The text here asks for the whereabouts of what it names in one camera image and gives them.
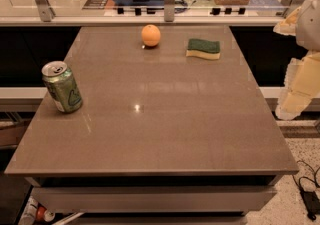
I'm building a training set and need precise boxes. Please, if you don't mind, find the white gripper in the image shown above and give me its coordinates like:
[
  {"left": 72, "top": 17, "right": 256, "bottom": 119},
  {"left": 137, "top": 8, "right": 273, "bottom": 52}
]
[{"left": 273, "top": 0, "right": 320, "bottom": 120}]

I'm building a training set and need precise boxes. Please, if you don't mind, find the green and yellow sponge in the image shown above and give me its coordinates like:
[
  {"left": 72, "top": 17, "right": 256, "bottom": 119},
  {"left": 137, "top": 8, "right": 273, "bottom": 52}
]
[{"left": 186, "top": 38, "right": 220, "bottom": 60}]

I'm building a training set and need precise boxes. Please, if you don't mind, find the green soda can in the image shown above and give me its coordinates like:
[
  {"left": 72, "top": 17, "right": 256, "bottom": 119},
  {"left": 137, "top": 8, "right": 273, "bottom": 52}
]
[{"left": 42, "top": 61, "right": 82, "bottom": 113}]

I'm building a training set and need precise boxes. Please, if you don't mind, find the orange fruit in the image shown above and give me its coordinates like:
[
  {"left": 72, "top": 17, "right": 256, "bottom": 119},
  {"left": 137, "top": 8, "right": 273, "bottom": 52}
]
[{"left": 141, "top": 24, "right": 161, "bottom": 47}]

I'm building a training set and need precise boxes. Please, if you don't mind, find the grey table drawer base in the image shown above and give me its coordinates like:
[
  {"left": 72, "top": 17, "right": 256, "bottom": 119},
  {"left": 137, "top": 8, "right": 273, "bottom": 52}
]
[{"left": 31, "top": 186, "right": 276, "bottom": 225}]

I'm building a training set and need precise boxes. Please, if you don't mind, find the white bottle with orange cap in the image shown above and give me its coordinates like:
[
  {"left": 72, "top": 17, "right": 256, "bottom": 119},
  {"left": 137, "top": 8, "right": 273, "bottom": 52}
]
[{"left": 18, "top": 196, "right": 55, "bottom": 225}]

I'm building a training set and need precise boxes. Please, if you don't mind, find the black power adapter with cable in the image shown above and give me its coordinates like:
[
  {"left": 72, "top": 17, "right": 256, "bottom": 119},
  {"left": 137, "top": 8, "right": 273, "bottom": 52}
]
[{"left": 292, "top": 160, "right": 320, "bottom": 221}]

